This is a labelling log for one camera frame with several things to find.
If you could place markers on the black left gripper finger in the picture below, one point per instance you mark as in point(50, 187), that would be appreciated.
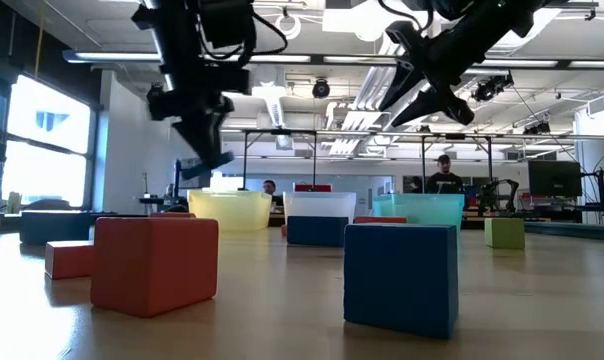
point(207, 166)
point(204, 140)

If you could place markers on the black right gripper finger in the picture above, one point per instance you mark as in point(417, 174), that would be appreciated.
point(442, 102)
point(404, 82)

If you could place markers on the red cube block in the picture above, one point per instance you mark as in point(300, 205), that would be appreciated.
point(154, 265)

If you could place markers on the blue arch block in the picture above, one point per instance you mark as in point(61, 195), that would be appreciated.
point(317, 231)

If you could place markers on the red arch block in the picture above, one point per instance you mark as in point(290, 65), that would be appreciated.
point(380, 219)

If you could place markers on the small green rectangular block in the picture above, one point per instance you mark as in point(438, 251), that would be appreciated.
point(504, 232)

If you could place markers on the long dark blue block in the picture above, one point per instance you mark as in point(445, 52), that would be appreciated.
point(54, 227)

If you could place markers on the long red rectangular block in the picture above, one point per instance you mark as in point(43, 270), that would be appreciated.
point(69, 259)

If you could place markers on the blue cube block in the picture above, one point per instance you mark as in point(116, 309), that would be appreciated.
point(401, 280)

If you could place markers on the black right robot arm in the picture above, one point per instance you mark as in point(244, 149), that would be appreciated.
point(507, 20)

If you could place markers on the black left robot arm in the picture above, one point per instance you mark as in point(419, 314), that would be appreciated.
point(167, 30)

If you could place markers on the black background robot arm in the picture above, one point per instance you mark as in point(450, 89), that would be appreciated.
point(489, 192)

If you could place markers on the black computer monitor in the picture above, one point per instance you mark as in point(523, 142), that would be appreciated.
point(197, 182)
point(554, 178)

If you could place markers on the translucent yellow plastic bin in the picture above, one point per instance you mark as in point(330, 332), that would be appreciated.
point(229, 210)

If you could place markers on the black track light cluster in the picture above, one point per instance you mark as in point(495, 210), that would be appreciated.
point(492, 87)
point(537, 127)

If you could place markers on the long ceiling light strip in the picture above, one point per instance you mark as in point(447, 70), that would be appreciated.
point(357, 59)
point(112, 56)

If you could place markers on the person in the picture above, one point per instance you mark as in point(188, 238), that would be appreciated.
point(444, 182)
point(269, 187)

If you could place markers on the translucent teal plastic bin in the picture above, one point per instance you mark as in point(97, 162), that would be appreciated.
point(422, 207)

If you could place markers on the red box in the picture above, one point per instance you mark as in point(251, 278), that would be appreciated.
point(312, 188)

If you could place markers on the translucent clear plastic bin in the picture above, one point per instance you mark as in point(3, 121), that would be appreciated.
point(319, 205)

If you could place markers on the large bright window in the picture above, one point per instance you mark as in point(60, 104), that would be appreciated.
point(47, 150)

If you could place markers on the black monitor stand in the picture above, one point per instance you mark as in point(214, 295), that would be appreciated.
point(596, 192)

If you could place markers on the small yellow green container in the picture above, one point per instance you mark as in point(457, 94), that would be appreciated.
point(13, 202)

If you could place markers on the silver ventilation duct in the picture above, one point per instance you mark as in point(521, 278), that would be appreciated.
point(367, 95)

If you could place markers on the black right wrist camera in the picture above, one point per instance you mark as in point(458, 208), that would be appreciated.
point(402, 37)

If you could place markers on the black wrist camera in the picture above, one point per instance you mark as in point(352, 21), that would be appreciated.
point(227, 22)
point(402, 37)

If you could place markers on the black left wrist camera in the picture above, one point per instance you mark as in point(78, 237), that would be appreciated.
point(227, 22)

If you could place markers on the black metal frame stand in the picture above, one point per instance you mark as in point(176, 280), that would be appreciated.
point(490, 160)
point(314, 160)

